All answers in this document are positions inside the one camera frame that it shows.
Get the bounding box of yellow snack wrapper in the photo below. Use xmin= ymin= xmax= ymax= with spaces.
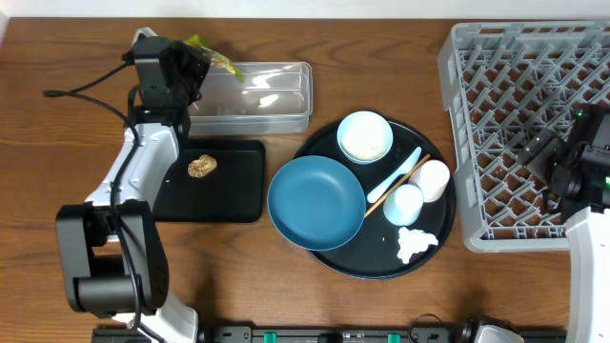
xmin=184 ymin=34 xmax=244 ymax=83

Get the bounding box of brown mushroom food scrap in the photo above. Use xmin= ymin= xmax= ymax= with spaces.
xmin=187 ymin=154 xmax=217 ymax=178

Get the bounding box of white tissue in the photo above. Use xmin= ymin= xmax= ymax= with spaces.
xmin=396 ymin=227 xmax=438 ymax=264

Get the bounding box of blue plate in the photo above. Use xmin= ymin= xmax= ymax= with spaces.
xmin=267 ymin=155 xmax=366 ymax=252

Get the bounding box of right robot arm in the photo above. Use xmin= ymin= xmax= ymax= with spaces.
xmin=518 ymin=105 xmax=609 ymax=343

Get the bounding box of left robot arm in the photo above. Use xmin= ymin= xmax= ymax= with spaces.
xmin=55 ymin=34 xmax=210 ymax=342

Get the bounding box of grey dishwasher rack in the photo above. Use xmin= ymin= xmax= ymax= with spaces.
xmin=437 ymin=20 xmax=609 ymax=252

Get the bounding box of clear plastic bin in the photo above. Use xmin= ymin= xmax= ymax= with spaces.
xmin=189 ymin=62 xmax=314 ymax=136

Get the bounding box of black rectangular tray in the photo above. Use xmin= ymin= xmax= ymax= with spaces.
xmin=152 ymin=139 xmax=266 ymax=223

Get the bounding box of pink cup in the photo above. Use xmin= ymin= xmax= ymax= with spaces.
xmin=408 ymin=160 xmax=450 ymax=203

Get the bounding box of light blue plastic knife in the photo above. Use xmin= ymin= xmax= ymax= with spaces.
xmin=366 ymin=147 xmax=421 ymax=204

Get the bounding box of wooden chopstick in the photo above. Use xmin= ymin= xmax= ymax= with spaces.
xmin=364 ymin=154 xmax=431 ymax=217

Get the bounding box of black round tray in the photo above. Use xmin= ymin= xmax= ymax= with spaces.
xmin=295 ymin=120 xmax=457 ymax=279

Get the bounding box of light blue cup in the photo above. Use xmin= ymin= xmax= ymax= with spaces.
xmin=383 ymin=184 xmax=423 ymax=226

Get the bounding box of light blue bowl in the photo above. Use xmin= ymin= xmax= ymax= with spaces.
xmin=336 ymin=111 xmax=394 ymax=165

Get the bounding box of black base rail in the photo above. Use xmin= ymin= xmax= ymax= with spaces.
xmin=91 ymin=326 xmax=566 ymax=343

